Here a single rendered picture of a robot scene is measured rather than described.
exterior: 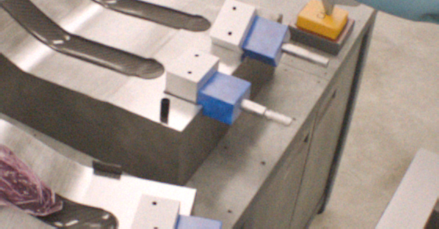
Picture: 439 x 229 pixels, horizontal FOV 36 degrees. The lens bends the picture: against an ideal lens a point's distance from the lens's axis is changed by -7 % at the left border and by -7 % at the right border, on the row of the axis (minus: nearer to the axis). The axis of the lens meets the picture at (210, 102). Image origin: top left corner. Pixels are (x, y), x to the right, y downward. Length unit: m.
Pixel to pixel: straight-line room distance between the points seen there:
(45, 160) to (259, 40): 0.28
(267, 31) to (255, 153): 0.14
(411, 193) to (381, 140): 1.63
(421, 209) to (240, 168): 0.33
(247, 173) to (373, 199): 1.19
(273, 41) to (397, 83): 1.63
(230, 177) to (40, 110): 0.23
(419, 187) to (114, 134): 0.35
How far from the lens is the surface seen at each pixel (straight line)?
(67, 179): 0.70
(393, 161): 2.11
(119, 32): 0.85
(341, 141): 1.71
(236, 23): 0.81
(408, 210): 0.52
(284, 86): 0.93
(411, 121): 2.27
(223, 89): 0.74
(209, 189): 0.78
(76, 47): 0.84
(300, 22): 1.01
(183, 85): 0.73
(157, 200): 0.65
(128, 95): 0.75
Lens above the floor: 1.35
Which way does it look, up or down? 38 degrees down
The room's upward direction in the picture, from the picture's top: 6 degrees clockwise
